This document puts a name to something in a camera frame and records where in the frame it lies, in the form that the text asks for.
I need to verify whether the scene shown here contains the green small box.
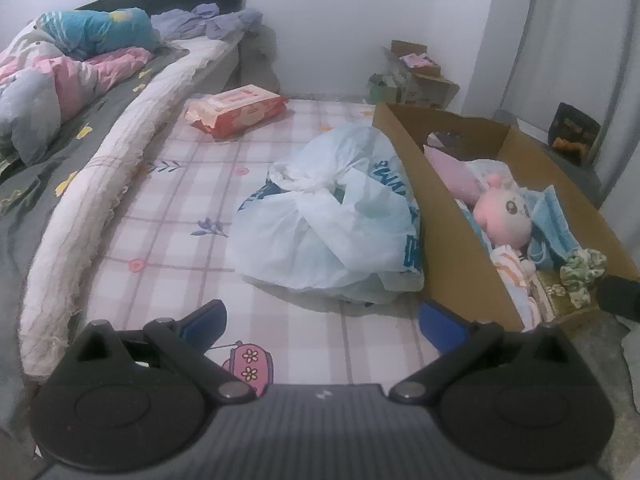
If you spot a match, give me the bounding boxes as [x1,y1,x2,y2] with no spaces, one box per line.
[368,73,400,104]

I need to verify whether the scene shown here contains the dark snack bag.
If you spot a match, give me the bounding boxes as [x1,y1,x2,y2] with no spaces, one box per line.
[548,102,601,166]

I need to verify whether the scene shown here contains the purple clothes pile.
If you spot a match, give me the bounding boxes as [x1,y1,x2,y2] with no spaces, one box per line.
[151,3,262,41]

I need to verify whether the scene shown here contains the large brown cardboard box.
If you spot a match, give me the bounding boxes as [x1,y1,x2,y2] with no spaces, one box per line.
[373,103,639,332]

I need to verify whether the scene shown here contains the pink pillow in box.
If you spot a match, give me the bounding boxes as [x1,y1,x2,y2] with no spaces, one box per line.
[423,145,482,206]

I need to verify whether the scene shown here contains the pink plaid floor mat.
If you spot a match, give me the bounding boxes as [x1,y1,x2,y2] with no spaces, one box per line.
[81,100,437,387]

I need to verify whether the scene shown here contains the orange white striped cloth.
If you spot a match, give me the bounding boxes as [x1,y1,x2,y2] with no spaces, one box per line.
[490,245,541,332]

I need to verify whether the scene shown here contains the light blue checked towel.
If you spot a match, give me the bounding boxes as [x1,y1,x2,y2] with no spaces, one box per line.
[522,185,582,270]

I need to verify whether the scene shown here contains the white blue plastic bag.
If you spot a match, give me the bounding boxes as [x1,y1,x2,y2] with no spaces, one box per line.
[227,126,424,304]

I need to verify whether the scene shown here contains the white quilted mattress edge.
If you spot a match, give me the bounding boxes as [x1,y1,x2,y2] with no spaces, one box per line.
[18,37,239,380]

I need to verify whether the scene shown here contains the small open cardboard box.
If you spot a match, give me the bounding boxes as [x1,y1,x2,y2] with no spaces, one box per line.
[383,40,460,110]

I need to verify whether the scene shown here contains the white curtain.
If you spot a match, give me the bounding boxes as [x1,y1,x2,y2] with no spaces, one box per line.
[462,0,639,246]

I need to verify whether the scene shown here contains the gold foil package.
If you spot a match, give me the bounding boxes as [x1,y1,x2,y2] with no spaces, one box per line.
[529,270,598,322]

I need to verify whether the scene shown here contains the pink wet wipes pack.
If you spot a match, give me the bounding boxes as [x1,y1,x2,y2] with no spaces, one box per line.
[184,84,288,140]

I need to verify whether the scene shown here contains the colourful rumpled quilt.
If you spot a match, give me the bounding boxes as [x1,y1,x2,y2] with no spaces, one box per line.
[1,8,160,168]

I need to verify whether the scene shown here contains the pink round plush toy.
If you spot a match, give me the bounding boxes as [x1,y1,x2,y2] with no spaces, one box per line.
[473,174,533,249]

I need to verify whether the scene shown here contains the green floral scrunchie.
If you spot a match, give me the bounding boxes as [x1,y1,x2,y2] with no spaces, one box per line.
[560,248,608,309]

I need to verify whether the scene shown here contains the grey bed sheet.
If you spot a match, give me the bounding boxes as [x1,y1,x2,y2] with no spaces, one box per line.
[1,48,188,440]

